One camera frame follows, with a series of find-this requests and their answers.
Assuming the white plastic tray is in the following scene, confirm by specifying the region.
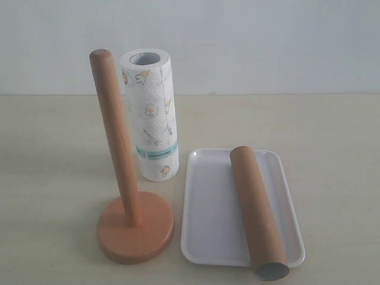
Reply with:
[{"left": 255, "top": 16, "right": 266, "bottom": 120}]
[{"left": 180, "top": 148, "right": 305, "bottom": 268}]

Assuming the printed white paper towel roll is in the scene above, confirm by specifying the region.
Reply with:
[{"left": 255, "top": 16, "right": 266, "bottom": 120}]
[{"left": 120, "top": 49, "right": 179, "bottom": 182}]

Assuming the wooden paper towel holder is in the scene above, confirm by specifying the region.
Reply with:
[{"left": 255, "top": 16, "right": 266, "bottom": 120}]
[{"left": 89, "top": 49, "right": 175, "bottom": 264}]

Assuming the brown cardboard tube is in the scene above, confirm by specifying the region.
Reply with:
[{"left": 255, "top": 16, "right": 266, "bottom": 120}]
[{"left": 230, "top": 146, "right": 290, "bottom": 281}]

